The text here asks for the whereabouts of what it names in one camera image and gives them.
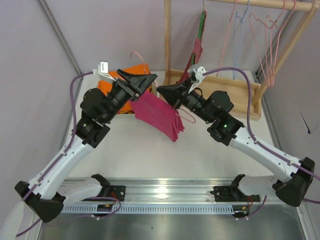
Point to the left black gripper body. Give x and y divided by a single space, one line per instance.
128 88

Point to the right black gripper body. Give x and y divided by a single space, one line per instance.
183 94

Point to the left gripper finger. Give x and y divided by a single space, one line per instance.
134 98
135 84

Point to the pink trousers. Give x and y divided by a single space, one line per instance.
159 114

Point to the pink wire hanger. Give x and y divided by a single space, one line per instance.
273 54
191 119
269 35
227 34

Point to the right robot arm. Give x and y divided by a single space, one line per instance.
291 177

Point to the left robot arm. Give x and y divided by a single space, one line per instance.
43 194

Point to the green plastic hanger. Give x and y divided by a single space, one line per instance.
202 25

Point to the white laundry basket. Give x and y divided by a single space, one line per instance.
154 87

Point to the orange folded cloth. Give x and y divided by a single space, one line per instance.
106 87

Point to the maroon tank top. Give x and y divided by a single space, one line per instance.
194 59

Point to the wooden clothes rack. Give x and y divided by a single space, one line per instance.
236 88

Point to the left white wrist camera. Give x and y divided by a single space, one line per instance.
102 71

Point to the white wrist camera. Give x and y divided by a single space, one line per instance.
196 73
102 71

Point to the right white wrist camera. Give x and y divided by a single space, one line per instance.
196 73

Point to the aluminium mounting rail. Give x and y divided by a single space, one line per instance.
169 190

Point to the blue wire hanger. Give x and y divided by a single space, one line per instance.
238 34

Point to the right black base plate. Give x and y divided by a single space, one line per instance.
232 194

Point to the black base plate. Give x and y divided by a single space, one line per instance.
114 191
232 194

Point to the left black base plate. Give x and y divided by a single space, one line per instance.
114 191

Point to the white slotted cable duct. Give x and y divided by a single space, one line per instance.
162 209

